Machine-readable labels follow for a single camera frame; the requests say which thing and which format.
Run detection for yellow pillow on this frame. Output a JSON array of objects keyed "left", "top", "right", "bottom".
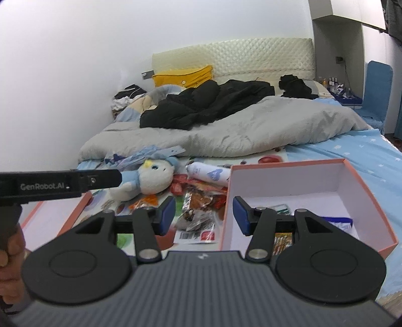
[{"left": 152, "top": 65, "right": 214, "bottom": 88}]

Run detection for black garment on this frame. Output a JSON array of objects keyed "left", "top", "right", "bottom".
[{"left": 279, "top": 74, "right": 318, "bottom": 99}]

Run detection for pile of clothes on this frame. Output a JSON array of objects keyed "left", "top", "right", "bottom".
[{"left": 111, "top": 84, "right": 147, "bottom": 111}]

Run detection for blue star bed sheet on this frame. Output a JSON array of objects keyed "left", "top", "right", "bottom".
[{"left": 286, "top": 129, "right": 402, "bottom": 304}]

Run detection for blue chair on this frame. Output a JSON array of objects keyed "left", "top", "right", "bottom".
[{"left": 355, "top": 61, "right": 394, "bottom": 135}]

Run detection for white spray bottle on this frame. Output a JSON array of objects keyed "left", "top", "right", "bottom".
[{"left": 187, "top": 161, "right": 232, "bottom": 186}]

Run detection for black jacket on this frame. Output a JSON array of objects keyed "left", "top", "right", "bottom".
[{"left": 140, "top": 79, "right": 275, "bottom": 130}]

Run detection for hanging dark clothes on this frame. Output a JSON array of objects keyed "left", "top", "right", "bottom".
[{"left": 381, "top": 0, "right": 402, "bottom": 48}]

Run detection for person's left hand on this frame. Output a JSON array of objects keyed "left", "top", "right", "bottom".
[{"left": 0, "top": 225, "right": 27, "bottom": 304}]

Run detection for clear brown snack packet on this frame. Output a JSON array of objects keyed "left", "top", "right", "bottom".
[{"left": 184, "top": 191, "right": 227, "bottom": 212}]

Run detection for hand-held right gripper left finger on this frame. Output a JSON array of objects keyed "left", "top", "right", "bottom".
[{"left": 74, "top": 196, "right": 176, "bottom": 264}]

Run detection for blue tray with bottles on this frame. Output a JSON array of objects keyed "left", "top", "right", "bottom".
[{"left": 320, "top": 77, "right": 364, "bottom": 106}]

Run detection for blue snack packet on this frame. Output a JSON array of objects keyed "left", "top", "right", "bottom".
[{"left": 323, "top": 216, "right": 359, "bottom": 239}]

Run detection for clear red striped snack packet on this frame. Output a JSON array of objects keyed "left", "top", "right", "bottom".
[{"left": 274, "top": 233, "right": 293, "bottom": 253}]

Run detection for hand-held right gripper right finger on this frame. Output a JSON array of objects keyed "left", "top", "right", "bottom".
[{"left": 233, "top": 196, "right": 334, "bottom": 262}]

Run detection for white pillow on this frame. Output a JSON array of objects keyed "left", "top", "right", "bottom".
[{"left": 303, "top": 80, "right": 333, "bottom": 99}]

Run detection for clear blue plastic bag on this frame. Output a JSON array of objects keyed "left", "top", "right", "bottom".
[{"left": 105, "top": 145, "right": 186, "bottom": 172}]

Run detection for red candy wrapper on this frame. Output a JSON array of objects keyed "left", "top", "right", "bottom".
[{"left": 171, "top": 174, "right": 189, "bottom": 194}]

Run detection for cream quilted headboard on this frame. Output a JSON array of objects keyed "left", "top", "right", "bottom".
[{"left": 152, "top": 38, "right": 315, "bottom": 86}]

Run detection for dark snack packet white label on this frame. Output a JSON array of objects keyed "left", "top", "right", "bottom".
[{"left": 174, "top": 211, "right": 218, "bottom": 244}]

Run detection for pink box lid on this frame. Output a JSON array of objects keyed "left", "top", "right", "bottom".
[{"left": 20, "top": 190, "right": 93, "bottom": 252}]

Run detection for pink cardboard box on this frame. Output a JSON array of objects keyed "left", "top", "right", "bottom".
[{"left": 220, "top": 159, "right": 399, "bottom": 261}]

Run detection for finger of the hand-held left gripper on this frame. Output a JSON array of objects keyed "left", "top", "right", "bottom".
[{"left": 78, "top": 169, "right": 122, "bottom": 191}]

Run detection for grey duvet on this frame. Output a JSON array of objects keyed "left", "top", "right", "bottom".
[{"left": 78, "top": 96, "right": 373, "bottom": 161}]

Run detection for curtain rod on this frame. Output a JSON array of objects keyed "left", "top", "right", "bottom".
[{"left": 361, "top": 22, "right": 390, "bottom": 34}]

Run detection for grey blue plush toy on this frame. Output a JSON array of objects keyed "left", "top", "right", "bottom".
[{"left": 110, "top": 158, "right": 179, "bottom": 202}]

